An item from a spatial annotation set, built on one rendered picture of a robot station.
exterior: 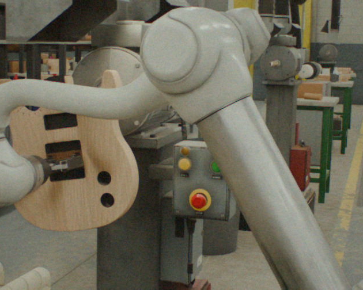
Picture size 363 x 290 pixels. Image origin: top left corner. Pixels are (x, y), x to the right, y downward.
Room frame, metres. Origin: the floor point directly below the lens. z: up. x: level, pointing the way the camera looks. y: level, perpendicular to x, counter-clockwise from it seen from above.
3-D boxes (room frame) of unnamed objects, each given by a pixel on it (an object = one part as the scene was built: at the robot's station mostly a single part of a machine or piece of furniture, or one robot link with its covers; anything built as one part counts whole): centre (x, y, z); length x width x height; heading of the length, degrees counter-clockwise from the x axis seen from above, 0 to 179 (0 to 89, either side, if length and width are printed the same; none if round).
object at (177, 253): (2.19, -0.01, 0.93); 0.15 x 0.10 x 0.55; 165
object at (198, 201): (1.89, -0.05, 0.97); 0.04 x 0.04 x 0.04; 75
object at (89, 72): (2.17, 0.15, 1.25); 0.41 x 0.27 x 0.26; 165
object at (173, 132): (2.23, 0.14, 1.11); 0.36 x 0.24 x 0.04; 165
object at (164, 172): (2.04, 0.00, 1.02); 0.19 x 0.04 x 0.04; 75
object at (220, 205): (2.02, -0.06, 0.99); 0.24 x 0.21 x 0.26; 165
